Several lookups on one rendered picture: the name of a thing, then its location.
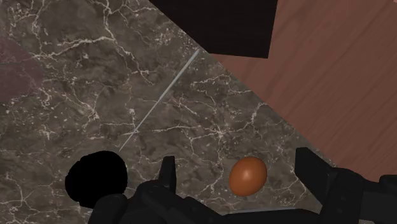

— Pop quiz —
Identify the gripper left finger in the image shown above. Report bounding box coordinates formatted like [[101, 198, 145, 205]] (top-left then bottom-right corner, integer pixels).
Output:
[[88, 156, 230, 224]]

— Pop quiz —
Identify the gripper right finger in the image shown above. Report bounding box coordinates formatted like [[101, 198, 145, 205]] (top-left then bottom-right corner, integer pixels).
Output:
[[294, 147, 397, 224]]

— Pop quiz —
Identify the black round object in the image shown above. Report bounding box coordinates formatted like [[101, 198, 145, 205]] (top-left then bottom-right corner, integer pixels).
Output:
[[64, 150, 129, 209]]

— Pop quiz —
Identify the brown egg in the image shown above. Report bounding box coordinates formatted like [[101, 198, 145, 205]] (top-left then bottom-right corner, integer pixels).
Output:
[[228, 156, 268, 197]]

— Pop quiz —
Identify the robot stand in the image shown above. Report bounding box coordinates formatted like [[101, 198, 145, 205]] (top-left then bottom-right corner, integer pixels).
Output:
[[148, 0, 279, 59]]

